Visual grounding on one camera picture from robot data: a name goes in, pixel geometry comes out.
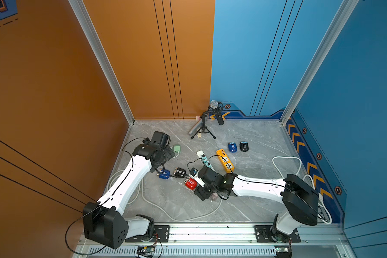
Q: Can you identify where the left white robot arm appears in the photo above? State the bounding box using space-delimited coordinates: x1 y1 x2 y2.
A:
83 131 175 249

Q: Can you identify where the light green charger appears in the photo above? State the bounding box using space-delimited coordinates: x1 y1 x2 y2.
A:
173 145 181 154

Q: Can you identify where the white strip power cable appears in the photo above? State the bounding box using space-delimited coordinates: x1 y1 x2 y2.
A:
106 169 224 223

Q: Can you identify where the yellow strip white cable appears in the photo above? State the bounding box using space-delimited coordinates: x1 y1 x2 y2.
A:
272 156 333 225

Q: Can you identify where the yellow power strip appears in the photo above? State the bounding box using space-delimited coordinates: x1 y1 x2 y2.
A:
216 149 234 173

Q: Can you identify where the teal charger lower white strip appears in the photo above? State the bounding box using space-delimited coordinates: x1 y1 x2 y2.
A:
202 155 212 168

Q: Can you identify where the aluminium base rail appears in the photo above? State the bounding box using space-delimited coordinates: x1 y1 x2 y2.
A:
73 223 356 258

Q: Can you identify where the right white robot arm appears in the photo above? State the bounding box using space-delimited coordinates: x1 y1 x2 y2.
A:
189 166 319 243

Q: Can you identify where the black tripod stand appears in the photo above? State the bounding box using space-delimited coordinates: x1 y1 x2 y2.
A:
190 111 217 139

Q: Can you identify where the pink charger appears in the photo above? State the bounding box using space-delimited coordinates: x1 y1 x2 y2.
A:
211 193 218 202

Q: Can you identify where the white power strip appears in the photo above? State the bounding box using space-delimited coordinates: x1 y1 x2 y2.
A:
197 150 215 171

